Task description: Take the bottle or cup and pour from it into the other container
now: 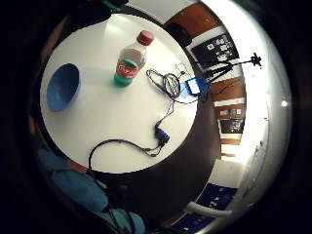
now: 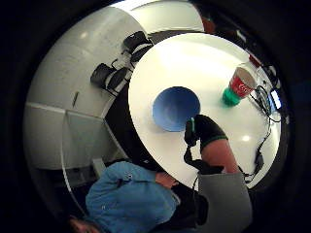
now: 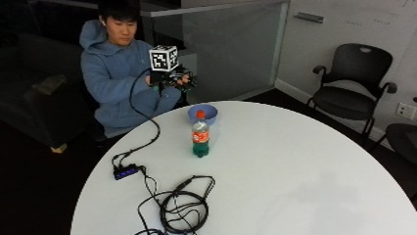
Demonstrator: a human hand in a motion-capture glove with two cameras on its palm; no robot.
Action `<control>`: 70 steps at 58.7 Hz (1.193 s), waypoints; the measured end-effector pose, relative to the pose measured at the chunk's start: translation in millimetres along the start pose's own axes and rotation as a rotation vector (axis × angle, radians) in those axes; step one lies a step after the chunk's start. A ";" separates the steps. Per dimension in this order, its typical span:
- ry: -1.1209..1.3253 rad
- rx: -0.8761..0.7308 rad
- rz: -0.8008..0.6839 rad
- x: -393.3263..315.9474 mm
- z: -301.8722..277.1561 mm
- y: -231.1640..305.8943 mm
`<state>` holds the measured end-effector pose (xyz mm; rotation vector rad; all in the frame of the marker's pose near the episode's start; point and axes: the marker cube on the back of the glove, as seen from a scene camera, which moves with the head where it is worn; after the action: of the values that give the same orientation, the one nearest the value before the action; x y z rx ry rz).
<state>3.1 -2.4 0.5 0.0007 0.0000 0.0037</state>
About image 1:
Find blue device with white screen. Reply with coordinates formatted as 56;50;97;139
179;76;211;99

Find clear plastic bottle red cap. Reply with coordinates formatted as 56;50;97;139
113;29;156;88

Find dark framed picture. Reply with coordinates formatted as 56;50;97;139
219;118;246;135

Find black tripod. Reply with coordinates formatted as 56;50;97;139
203;52;263;84

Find black chair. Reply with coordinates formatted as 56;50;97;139
164;21;193;49

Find black marker board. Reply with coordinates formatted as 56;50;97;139
190;33;241;70

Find blue bowl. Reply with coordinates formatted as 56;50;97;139
46;62;81;112

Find the person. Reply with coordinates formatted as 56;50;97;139
28;113;147;234

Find black cable with blue adapter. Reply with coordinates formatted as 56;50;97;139
87;102;176;174

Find coiled black cable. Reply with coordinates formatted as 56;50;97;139
145;68;200;105

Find thin wire earphones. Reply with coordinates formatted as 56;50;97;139
175;61;189;78

